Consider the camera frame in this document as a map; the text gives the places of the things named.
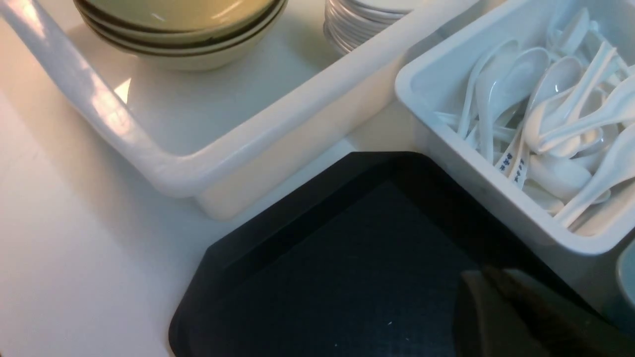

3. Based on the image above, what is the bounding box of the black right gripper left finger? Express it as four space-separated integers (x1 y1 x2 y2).
454 270 549 357

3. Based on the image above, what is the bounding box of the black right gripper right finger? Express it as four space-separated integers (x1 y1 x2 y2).
484 266 634 357

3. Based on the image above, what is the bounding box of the yellow noodle bowl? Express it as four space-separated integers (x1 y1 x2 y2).
78 0 277 33

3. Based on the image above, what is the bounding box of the stacked yellow bowl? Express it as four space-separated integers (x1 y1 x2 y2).
73 0 288 45
86 19 278 71
81 7 286 57

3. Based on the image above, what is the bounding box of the top stacked yellow bowl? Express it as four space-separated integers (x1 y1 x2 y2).
73 0 288 45

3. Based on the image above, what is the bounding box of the black serving tray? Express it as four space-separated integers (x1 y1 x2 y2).
168 151 635 357

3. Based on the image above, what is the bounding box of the pile of white spoons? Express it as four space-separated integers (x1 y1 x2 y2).
434 0 634 228

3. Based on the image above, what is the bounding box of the white spoon bin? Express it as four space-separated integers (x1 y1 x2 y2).
395 0 634 310

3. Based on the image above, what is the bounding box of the stack of white sauce dishes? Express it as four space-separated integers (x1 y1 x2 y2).
322 0 426 55

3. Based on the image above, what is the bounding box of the large white plastic tub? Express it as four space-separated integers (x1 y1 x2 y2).
1 0 501 221

